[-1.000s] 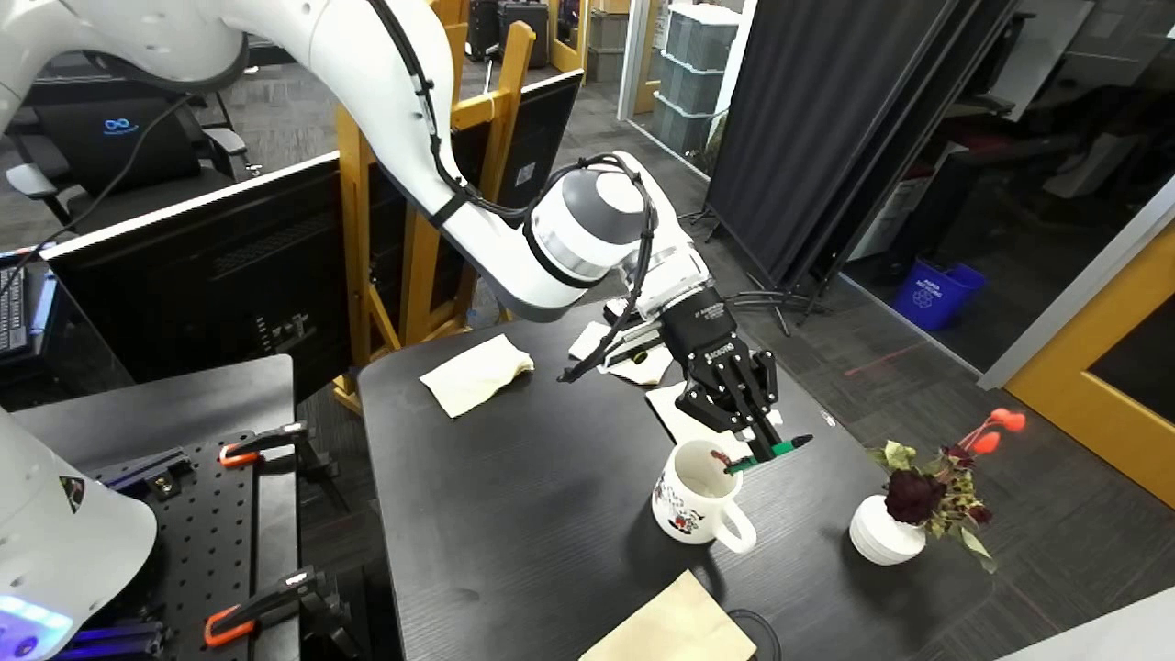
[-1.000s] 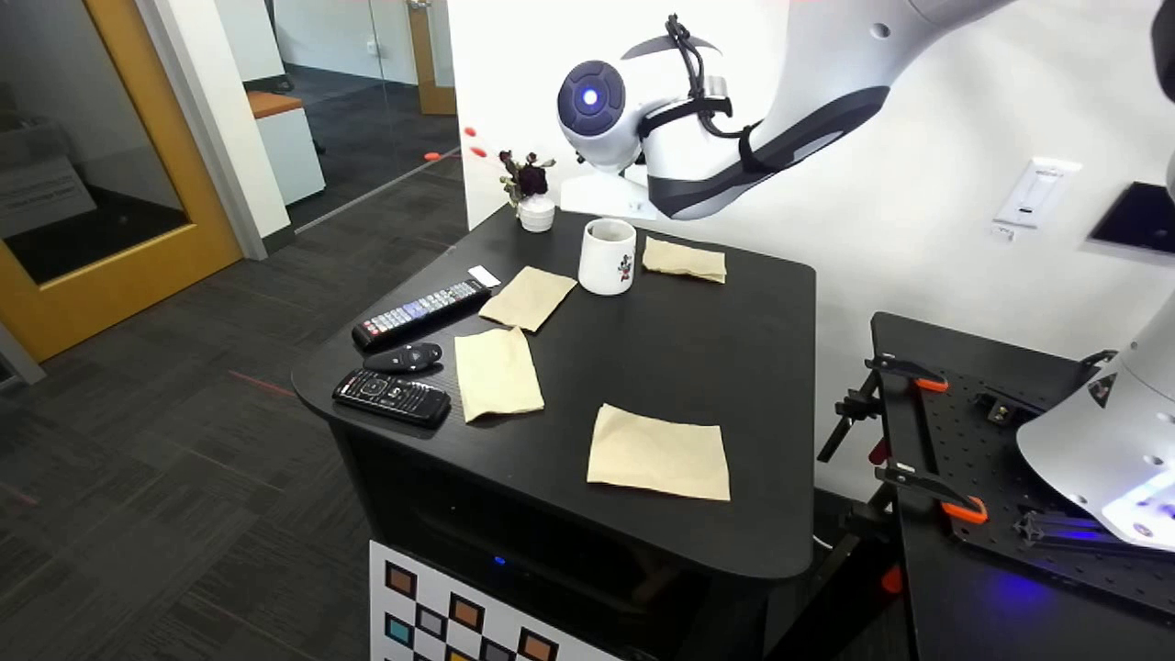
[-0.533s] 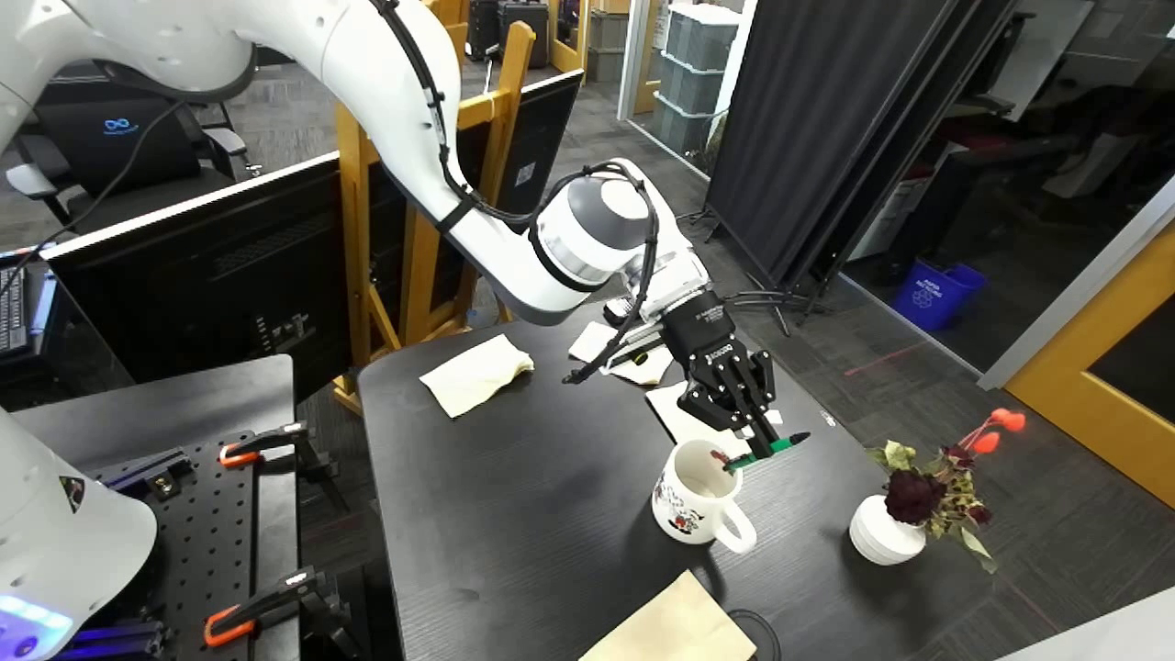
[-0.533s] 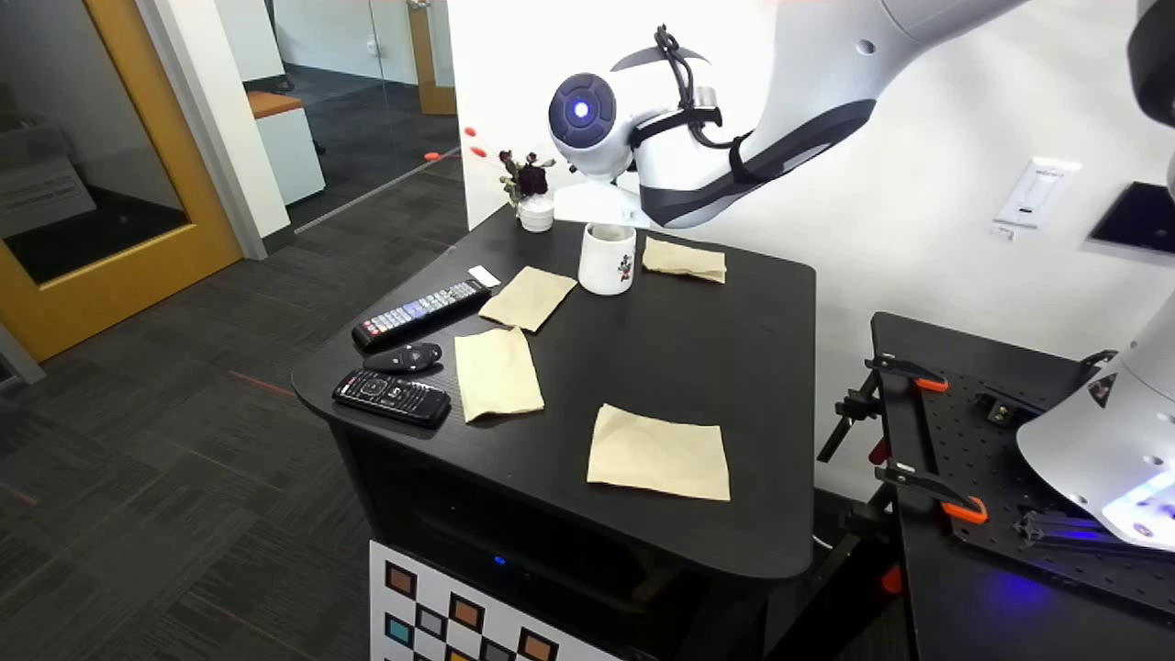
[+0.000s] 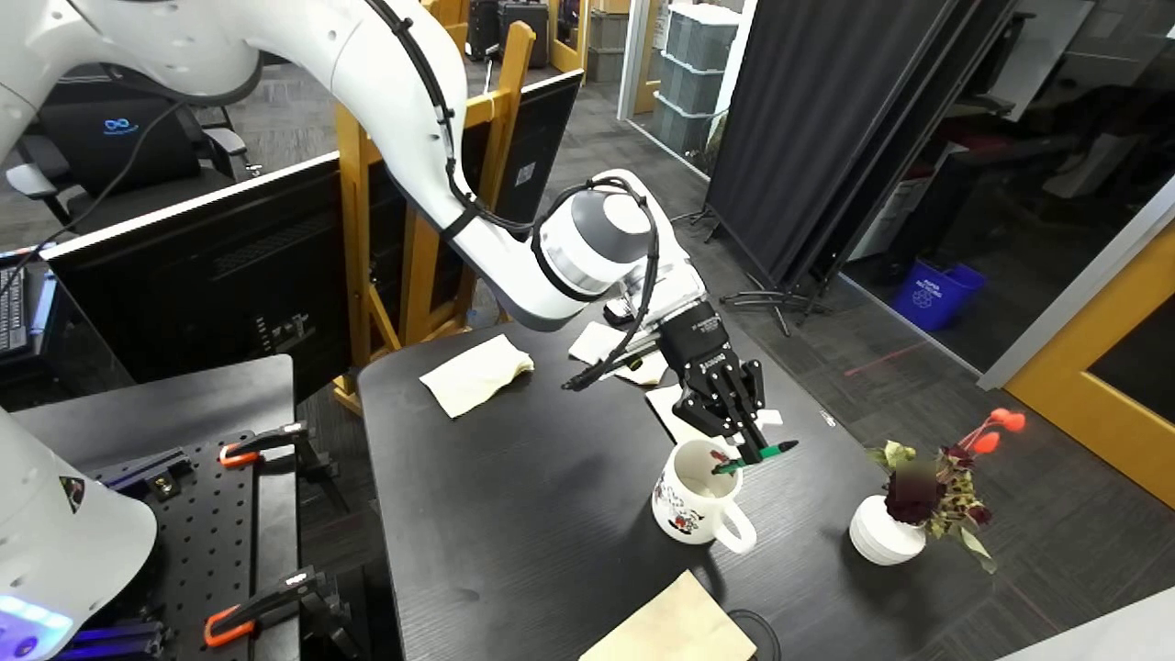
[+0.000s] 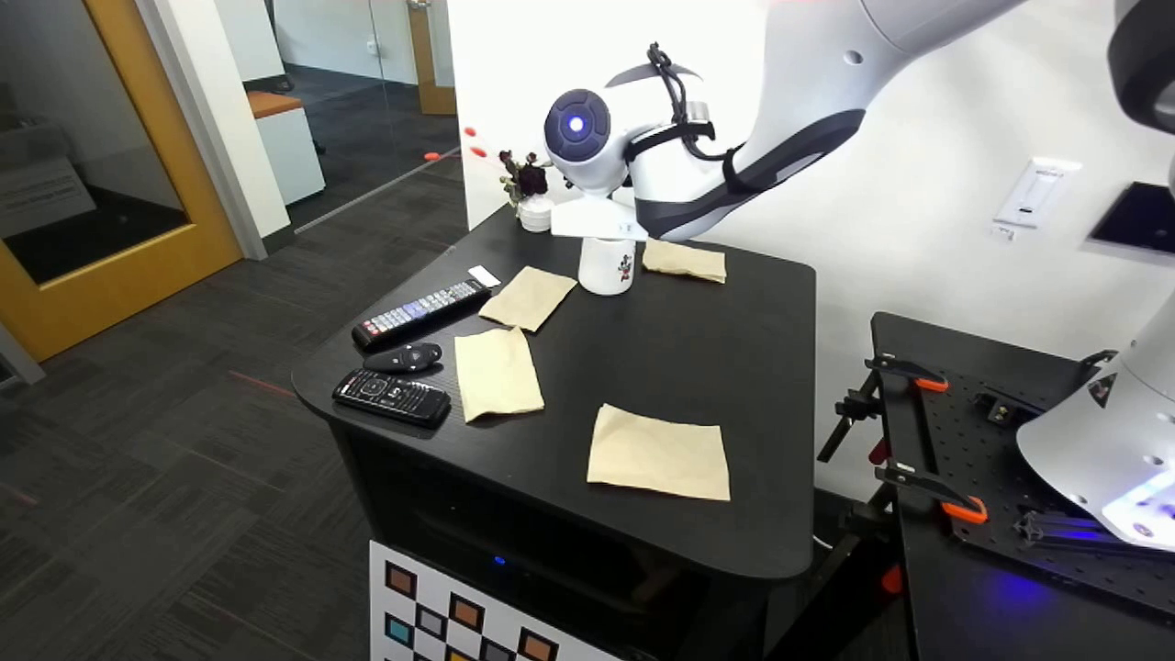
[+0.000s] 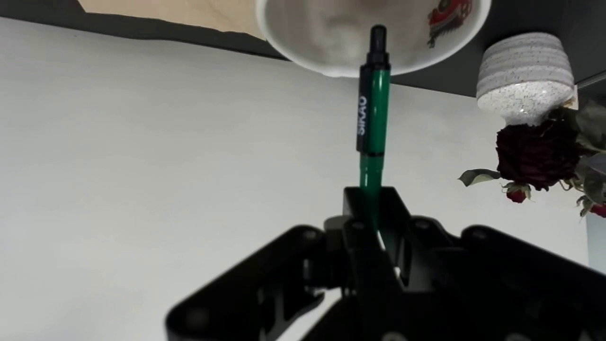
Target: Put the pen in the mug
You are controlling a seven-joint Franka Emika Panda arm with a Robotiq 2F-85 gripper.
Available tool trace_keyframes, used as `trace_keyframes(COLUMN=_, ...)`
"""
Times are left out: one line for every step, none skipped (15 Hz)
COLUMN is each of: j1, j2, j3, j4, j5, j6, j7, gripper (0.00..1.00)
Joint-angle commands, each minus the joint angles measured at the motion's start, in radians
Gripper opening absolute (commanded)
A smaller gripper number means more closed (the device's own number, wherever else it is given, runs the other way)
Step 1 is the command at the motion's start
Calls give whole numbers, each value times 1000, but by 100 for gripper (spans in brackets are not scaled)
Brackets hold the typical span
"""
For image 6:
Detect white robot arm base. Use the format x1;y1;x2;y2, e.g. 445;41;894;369
1014;289;1175;557

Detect white patterned mug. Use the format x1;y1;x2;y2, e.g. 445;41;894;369
577;235;640;300

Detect flat beige paper napkin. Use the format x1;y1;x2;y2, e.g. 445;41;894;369
473;260;580;339

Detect beige napkin with curled edge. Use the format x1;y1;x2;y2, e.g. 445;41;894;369
451;323;552;431

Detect large folded beige napkin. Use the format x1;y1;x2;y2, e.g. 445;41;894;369
640;235;732;289

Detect crumpled beige paper napkin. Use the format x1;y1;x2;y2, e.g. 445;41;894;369
585;400;733;506

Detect white vase with flowers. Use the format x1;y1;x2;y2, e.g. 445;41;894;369
461;121;562;237

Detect long black remote control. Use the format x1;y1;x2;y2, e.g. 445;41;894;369
350;275;494;357

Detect small oval black remote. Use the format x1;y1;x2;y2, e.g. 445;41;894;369
364;342;447;379

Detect wide black remote control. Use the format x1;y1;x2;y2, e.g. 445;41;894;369
331;368;457;434

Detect black table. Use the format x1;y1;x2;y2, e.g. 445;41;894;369
288;197;824;661

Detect colour checker calibration board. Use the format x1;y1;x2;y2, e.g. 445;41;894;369
369;541;620;661

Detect white cabinet with wooden top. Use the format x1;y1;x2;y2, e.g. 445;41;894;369
243;84;331;209

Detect yellow wooden door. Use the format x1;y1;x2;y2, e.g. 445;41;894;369
0;0;246;368

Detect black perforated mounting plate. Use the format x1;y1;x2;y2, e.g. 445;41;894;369
872;309;1175;630

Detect orange handled black clamp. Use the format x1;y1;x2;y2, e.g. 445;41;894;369
872;454;995;531
814;350;955;465

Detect white wall switch plate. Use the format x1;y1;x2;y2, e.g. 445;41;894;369
989;154;1086;237

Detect black wall box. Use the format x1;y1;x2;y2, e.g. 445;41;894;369
1085;181;1175;260

